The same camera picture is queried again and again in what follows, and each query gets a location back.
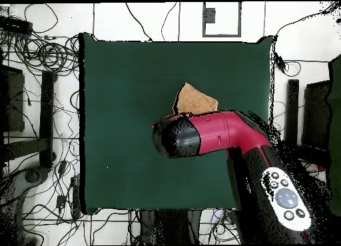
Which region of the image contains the black box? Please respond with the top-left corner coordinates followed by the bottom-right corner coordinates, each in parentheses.
top-left (303, 80), bottom-right (331, 151)
top-left (0, 65), bottom-right (25, 133)

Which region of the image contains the coil of black cables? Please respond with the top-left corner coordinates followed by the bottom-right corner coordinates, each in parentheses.
top-left (14, 33), bottom-right (81, 76)

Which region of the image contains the black cable plug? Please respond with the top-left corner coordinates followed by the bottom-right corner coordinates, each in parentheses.
top-left (274, 51), bottom-right (288, 74)

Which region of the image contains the pedestal leg with caster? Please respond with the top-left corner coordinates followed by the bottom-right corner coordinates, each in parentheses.
top-left (0, 166), bottom-right (51, 245)

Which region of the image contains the thin black floor cable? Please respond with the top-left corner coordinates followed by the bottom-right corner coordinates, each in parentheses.
top-left (125, 1), bottom-right (153, 42)
top-left (161, 1), bottom-right (178, 41)
top-left (275, 1), bottom-right (341, 37)

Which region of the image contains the black upright bar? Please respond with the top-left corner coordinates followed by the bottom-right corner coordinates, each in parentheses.
top-left (286, 79), bottom-right (300, 147)
top-left (39, 70), bottom-right (56, 169)

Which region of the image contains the grey square floor frame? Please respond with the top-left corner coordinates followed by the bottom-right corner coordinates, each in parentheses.
top-left (202, 1), bottom-right (242, 38)

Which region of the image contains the black power strip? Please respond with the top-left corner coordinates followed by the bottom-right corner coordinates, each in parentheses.
top-left (0, 15), bottom-right (33, 35)
top-left (71, 176), bottom-right (81, 219)

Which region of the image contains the green cloth beside table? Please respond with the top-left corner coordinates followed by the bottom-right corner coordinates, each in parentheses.
top-left (328, 53), bottom-right (341, 216)

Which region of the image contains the dark green table cloth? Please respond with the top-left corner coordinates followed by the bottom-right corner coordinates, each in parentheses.
top-left (79, 33), bottom-right (274, 215)

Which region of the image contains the tan terry towel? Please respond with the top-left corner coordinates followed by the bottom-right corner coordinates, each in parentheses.
top-left (172, 82), bottom-right (220, 116)

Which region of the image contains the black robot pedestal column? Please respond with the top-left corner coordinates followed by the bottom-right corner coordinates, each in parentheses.
top-left (138, 209), bottom-right (204, 245)

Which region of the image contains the dark horizontal beam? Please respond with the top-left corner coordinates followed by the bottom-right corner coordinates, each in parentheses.
top-left (3, 137), bottom-right (49, 161)

